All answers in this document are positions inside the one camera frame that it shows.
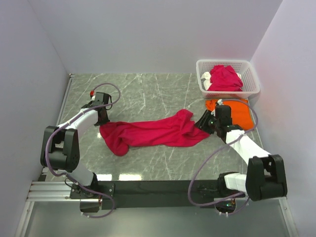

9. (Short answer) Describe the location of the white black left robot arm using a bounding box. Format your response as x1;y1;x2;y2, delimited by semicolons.
40;92;112;198

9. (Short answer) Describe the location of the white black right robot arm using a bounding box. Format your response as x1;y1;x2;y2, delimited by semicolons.
195;105;287;201

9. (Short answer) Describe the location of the folded orange t shirt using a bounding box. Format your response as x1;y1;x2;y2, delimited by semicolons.
205;99;254;130

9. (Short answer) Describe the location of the white cloth in basket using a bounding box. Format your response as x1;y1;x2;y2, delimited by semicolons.
200;72;212;91

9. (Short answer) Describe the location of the aluminium front frame rail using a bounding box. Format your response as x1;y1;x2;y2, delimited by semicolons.
26;182;71;202

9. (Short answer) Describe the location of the white plastic laundry basket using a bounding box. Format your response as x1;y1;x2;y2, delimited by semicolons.
196;59;260;99

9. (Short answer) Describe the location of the pink t shirt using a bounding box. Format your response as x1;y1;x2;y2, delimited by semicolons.
99;109;209;157

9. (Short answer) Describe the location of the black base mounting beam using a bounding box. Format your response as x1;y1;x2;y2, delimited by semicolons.
69;180;247;213

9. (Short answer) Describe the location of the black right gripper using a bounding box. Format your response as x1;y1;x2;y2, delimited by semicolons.
194;110;220;135

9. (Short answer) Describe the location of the crumpled pink shirt in basket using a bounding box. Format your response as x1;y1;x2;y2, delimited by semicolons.
207;65;243;92

